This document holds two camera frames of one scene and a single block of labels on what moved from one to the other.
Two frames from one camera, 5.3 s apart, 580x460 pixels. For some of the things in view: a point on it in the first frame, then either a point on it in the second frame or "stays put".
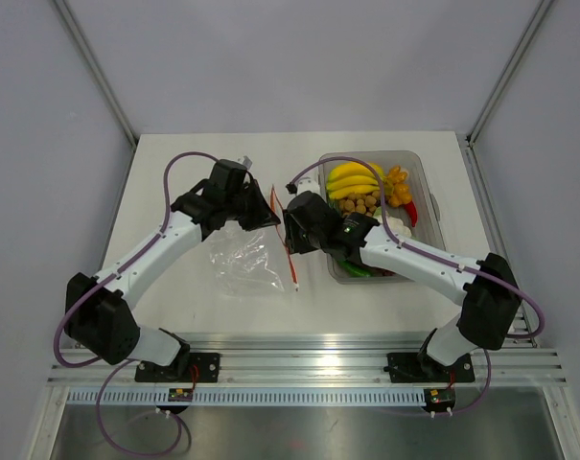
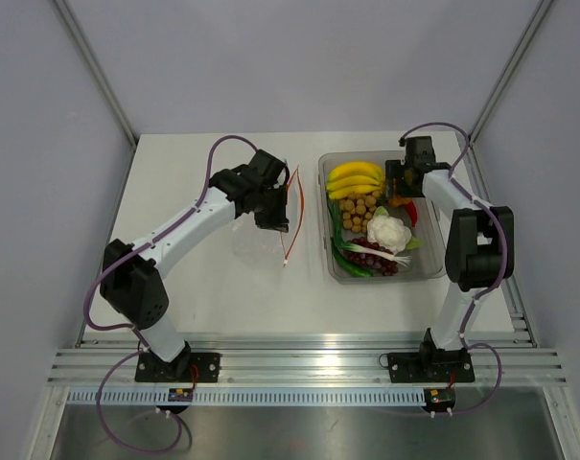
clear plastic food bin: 429,226 stays put
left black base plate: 191,367 stays put
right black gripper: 292,241 to 393,171
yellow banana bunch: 353,177 stays put
